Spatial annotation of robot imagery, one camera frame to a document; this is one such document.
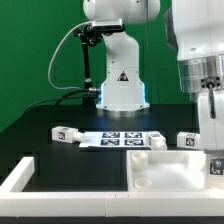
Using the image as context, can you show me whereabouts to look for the grey cable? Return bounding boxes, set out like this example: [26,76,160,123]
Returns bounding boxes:
[47,21,93,92]

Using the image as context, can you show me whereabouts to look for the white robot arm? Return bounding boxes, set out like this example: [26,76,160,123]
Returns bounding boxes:
[83,0,224,154]

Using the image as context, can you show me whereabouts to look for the tag marker sheet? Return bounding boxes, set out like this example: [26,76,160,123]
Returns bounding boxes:
[80,131,160,147]

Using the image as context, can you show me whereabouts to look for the white U-shaped fence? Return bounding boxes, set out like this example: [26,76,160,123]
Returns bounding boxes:
[0,157,224,217]

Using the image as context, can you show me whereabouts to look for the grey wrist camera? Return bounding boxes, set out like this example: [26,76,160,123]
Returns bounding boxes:
[92,18,125,33]

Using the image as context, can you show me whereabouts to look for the white square table top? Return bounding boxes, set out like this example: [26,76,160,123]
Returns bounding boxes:
[125,149,224,201]

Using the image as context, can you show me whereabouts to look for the black cables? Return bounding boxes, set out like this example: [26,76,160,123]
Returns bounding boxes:
[23,87,101,116]

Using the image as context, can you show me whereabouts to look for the black camera stand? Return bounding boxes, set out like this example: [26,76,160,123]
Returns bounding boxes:
[73,25,102,106]

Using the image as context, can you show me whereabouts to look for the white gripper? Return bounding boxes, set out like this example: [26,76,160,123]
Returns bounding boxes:
[198,90,224,154]

